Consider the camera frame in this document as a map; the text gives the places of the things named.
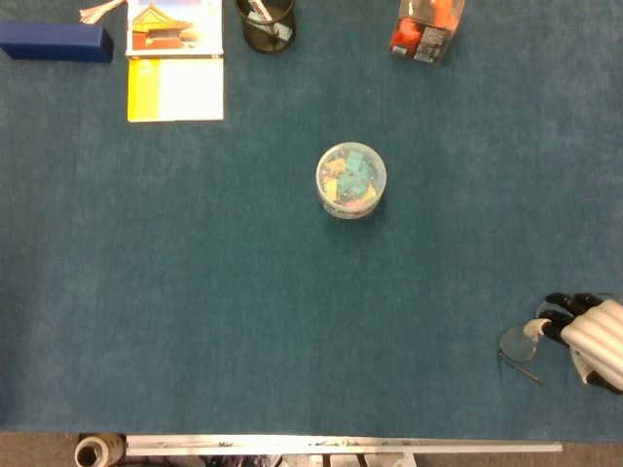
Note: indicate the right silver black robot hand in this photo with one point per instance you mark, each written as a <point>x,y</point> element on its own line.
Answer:
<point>598,335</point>

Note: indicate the thin-framed eyeglasses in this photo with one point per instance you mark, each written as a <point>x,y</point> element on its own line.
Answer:
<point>518,343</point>

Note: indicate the clear tub of binder clips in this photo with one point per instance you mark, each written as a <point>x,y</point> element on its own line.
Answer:
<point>350,180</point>

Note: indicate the clear box with orange items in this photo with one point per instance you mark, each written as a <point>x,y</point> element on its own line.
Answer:
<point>423,39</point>

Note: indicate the blue felt table cover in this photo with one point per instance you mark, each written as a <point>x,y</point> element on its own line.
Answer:
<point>194,292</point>

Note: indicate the black mesh pen holder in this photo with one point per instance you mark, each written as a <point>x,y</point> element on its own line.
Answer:
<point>272,45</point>

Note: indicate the pale teal eraser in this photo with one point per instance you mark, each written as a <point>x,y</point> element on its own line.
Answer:
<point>282,33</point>

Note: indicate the red white marker pen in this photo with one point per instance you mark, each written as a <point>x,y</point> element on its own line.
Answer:
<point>259,7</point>

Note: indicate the yellow and white booklet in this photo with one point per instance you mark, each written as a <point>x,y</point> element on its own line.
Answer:
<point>185,92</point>

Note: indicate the brown tape roll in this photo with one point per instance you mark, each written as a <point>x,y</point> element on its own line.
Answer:
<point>109,445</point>

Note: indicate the book with palace picture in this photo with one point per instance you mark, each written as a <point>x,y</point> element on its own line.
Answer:
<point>170,29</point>

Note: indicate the pale tassel bookmark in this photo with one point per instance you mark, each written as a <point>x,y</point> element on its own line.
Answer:
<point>95,13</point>

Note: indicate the navy blue rectangular box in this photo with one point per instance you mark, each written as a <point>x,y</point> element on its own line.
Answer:
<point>48,41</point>

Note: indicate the white robot base bracket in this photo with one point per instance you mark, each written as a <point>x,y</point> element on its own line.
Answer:
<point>340,461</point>

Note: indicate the aluminium profile rail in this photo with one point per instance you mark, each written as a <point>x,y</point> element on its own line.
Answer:
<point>292,445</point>

